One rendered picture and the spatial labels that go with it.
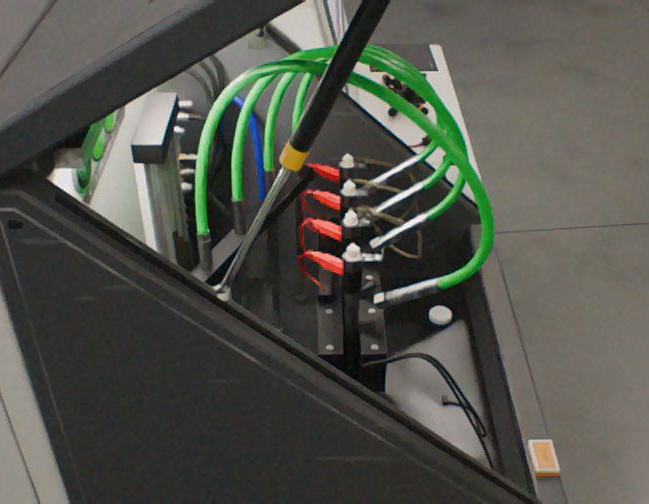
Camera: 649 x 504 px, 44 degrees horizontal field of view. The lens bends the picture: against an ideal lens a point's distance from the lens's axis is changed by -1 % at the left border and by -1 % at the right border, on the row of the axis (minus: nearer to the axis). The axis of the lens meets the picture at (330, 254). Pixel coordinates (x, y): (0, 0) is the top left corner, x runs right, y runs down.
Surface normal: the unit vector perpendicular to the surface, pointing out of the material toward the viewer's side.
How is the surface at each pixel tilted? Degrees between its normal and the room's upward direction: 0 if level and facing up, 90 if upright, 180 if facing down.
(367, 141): 90
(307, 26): 90
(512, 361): 0
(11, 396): 90
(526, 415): 0
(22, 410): 90
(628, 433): 0
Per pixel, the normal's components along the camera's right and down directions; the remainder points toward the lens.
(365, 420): 0.01, 0.61
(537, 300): 0.00, -0.79
